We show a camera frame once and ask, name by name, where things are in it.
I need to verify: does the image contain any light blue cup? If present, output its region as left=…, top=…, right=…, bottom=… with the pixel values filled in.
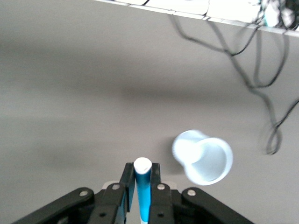
left=171, top=129, right=234, bottom=186

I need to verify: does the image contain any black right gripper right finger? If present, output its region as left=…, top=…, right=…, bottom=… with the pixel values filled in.
left=149, top=162, right=256, bottom=224

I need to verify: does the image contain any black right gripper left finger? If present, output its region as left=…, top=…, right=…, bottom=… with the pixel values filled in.
left=11, top=162, right=136, bottom=224

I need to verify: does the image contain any black cable on table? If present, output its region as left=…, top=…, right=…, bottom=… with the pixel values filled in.
left=168, top=9, right=299, bottom=156

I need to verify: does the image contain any blue marker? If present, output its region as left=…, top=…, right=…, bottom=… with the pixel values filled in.
left=133, top=157, right=152, bottom=224

